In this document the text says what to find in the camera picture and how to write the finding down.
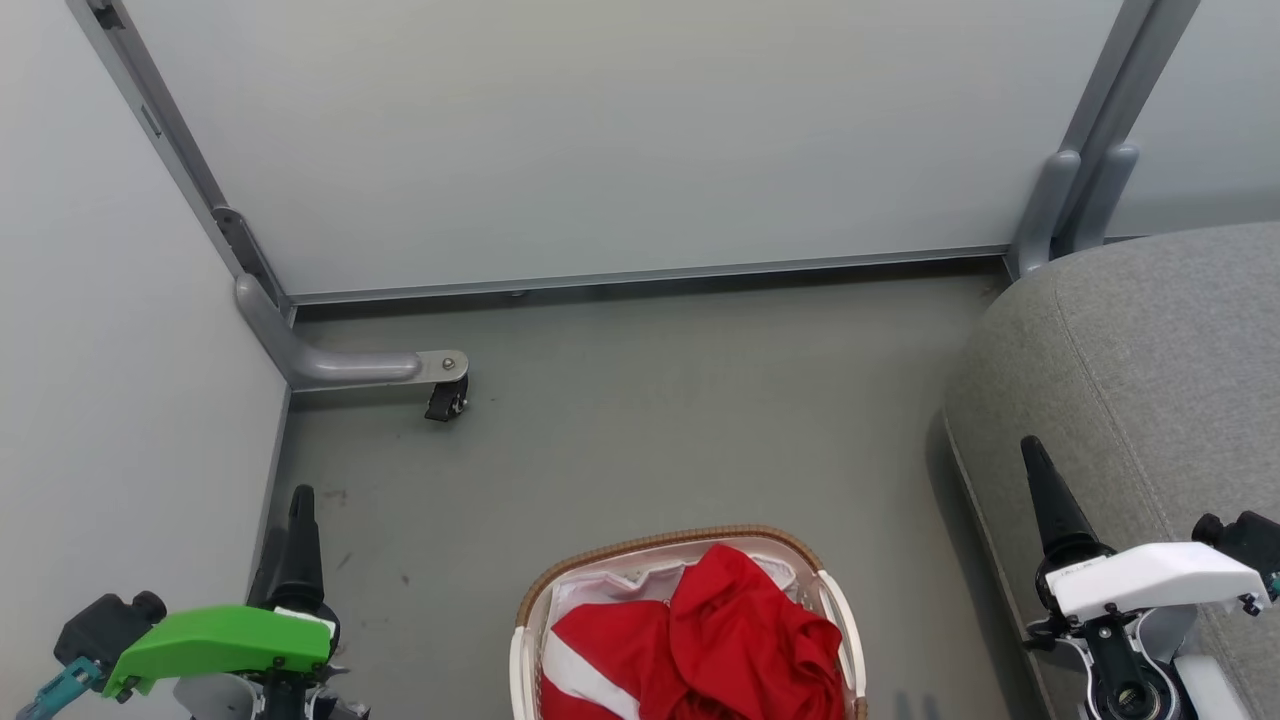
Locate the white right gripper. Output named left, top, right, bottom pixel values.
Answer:
left=1019, top=435, right=1272, bottom=651

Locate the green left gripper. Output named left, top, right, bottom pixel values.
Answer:
left=103, top=486, right=341, bottom=701

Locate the red cloth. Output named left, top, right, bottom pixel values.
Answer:
left=540, top=543, right=849, bottom=720

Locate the grey fabric sofa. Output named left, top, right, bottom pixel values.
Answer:
left=943, top=221, right=1280, bottom=720

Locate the long grey partition foot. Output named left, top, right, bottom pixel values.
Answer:
left=234, top=274, right=470, bottom=394

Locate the black caster wheel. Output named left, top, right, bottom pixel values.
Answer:
left=424, top=375, right=471, bottom=424

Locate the white woven-rim laundry basket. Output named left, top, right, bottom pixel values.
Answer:
left=509, top=524, right=869, bottom=720

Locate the short grey partition foot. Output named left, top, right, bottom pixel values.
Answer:
left=1072, top=143, right=1141, bottom=253
left=1008, top=149, right=1083, bottom=281

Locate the white fabric basket liner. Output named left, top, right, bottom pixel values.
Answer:
left=548, top=540, right=806, bottom=626

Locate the teal cable connector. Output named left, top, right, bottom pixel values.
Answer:
left=14, top=657, right=103, bottom=720

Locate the plain grey partition post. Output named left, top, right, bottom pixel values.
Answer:
left=1058, top=0, right=1201, bottom=251

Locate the grey partition post with hinges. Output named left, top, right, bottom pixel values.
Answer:
left=66, top=0, right=293, bottom=313

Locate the grey partition bottom rail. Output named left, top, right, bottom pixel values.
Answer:
left=288, top=244, right=1013, bottom=307

